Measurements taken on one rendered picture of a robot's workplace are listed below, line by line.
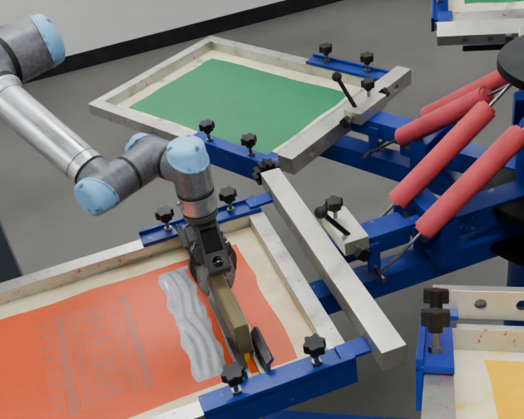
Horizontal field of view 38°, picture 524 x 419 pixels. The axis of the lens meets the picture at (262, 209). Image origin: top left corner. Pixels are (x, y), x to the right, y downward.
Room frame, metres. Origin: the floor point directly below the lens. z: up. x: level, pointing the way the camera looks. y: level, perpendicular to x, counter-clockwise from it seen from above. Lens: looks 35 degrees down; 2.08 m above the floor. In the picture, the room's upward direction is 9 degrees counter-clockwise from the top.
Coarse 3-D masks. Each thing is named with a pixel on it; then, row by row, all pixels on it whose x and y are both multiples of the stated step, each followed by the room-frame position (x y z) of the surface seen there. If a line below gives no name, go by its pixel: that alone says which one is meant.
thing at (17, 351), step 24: (240, 264) 1.37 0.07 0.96; (96, 288) 1.37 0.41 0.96; (120, 288) 1.36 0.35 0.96; (144, 288) 1.34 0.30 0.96; (240, 288) 1.29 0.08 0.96; (24, 312) 1.33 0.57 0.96; (48, 312) 1.32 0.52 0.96; (144, 312) 1.26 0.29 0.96; (168, 312) 1.25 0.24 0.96; (0, 336) 1.26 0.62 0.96; (24, 336) 1.25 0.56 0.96; (0, 360) 1.19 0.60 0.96; (24, 360) 1.18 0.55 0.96
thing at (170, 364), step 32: (256, 320) 1.18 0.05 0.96; (160, 352) 1.13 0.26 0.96; (224, 352) 1.10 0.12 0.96; (288, 352) 1.07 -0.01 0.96; (0, 384) 1.12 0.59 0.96; (32, 384) 1.10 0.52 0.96; (160, 384) 1.05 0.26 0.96; (192, 384) 1.03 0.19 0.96; (0, 416) 1.03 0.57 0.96; (32, 416) 1.02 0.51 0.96; (96, 416) 0.99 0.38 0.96; (128, 416) 0.98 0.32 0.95
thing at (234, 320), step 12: (216, 276) 1.22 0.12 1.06; (216, 288) 1.18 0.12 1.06; (228, 288) 1.18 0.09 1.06; (216, 300) 1.20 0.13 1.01; (228, 300) 1.14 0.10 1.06; (228, 312) 1.11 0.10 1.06; (240, 312) 1.10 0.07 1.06; (228, 324) 1.11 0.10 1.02; (240, 324) 1.07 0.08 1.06; (240, 336) 1.06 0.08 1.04; (240, 348) 1.06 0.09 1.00; (252, 348) 1.06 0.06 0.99
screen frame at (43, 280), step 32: (224, 224) 1.50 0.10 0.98; (256, 224) 1.47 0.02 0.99; (96, 256) 1.45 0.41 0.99; (128, 256) 1.44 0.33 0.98; (288, 256) 1.33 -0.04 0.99; (0, 288) 1.39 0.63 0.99; (32, 288) 1.39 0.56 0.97; (288, 288) 1.25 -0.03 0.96; (320, 320) 1.11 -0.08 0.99; (160, 416) 0.94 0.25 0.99; (192, 416) 0.92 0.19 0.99
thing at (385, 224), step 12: (384, 216) 1.35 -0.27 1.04; (396, 216) 1.35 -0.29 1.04; (372, 228) 1.32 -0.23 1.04; (384, 228) 1.31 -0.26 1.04; (396, 228) 1.31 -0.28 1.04; (408, 228) 1.31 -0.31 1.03; (372, 240) 1.29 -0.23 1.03; (384, 240) 1.29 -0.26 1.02; (396, 240) 1.30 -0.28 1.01; (408, 240) 1.31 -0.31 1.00
